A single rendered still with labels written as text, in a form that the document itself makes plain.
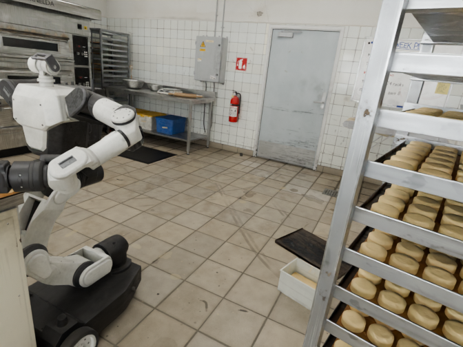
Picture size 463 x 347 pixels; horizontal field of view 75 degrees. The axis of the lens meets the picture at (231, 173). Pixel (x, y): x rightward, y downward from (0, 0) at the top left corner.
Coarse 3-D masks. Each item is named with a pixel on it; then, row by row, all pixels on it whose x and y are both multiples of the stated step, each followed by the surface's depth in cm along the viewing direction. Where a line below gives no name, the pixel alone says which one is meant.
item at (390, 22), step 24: (384, 0) 45; (408, 0) 45; (384, 24) 45; (384, 48) 46; (384, 72) 47; (360, 96) 49; (360, 120) 50; (360, 144) 51; (360, 168) 52; (336, 216) 56; (336, 240) 57; (336, 264) 58; (312, 312) 63; (312, 336) 65
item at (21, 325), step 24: (0, 216) 103; (0, 240) 104; (0, 264) 106; (24, 264) 115; (0, 288) 108; (24, 288) 117; (0, 312) 110; (24, 312) 119; (0, 336) 112; (24, 336) 121
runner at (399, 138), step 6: (396, 138) 87; (402, 138) 86; (408, 138) 85; (414, 138) 85; (420, 138) 84; (396, 144) 87; (432, 144) 82; (438, 144) 81; (444, 144) 80; (450, 144) 80; (462, 150) 78
